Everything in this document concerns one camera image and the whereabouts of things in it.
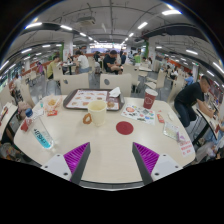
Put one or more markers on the crumpled food wrapper bag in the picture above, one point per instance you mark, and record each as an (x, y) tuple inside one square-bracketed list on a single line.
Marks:
[(51, 104)]

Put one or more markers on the ceiling lights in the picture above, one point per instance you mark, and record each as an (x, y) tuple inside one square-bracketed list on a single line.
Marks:
[(171, 12)]

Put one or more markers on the clear blue-capped water bottle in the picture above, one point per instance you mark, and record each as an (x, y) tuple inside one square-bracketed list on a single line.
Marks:
[(40, 131)]

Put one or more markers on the beige chair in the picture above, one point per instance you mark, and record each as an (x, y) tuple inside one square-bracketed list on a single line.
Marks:
[(75, 83), (116, 83)]

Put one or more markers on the flat round red coaster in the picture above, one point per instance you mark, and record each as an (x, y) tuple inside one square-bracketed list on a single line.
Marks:
[(124, 128)]

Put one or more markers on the clear plastic packet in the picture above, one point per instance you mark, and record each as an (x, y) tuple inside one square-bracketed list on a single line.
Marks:
[(171, 130)]

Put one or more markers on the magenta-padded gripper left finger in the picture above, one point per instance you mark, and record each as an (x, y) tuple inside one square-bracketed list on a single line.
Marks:
[(75, 156)]

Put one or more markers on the far beige chairs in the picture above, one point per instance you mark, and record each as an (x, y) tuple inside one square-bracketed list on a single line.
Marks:
[(161, 80)]

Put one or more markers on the brown food tray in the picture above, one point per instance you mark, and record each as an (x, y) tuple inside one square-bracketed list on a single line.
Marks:
[(88, 99)]

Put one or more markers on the pink backpack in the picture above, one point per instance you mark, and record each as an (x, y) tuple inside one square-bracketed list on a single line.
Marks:
[(23, 109)]

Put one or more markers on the ceiling air conditioner unit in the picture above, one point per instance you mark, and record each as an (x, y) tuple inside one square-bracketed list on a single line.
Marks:
[(86, 21)]

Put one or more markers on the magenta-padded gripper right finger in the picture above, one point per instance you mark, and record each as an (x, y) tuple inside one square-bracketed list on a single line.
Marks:
[(148, 156)]

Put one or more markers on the beige neighbouring table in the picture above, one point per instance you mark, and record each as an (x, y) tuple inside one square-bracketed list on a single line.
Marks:
[(7, 120)]

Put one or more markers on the colourful printed paper flyer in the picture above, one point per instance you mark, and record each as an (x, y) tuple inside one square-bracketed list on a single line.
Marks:
[(138, 114)]

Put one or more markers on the small white sachet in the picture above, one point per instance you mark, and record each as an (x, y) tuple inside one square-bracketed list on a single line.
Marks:
[(171, 116)]

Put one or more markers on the white paper napkin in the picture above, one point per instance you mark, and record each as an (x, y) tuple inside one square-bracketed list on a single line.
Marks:
[(115, 92)]

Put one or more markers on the red paper cup with lid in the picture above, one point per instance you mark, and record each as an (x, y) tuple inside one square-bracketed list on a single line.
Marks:
[(150, 99)]

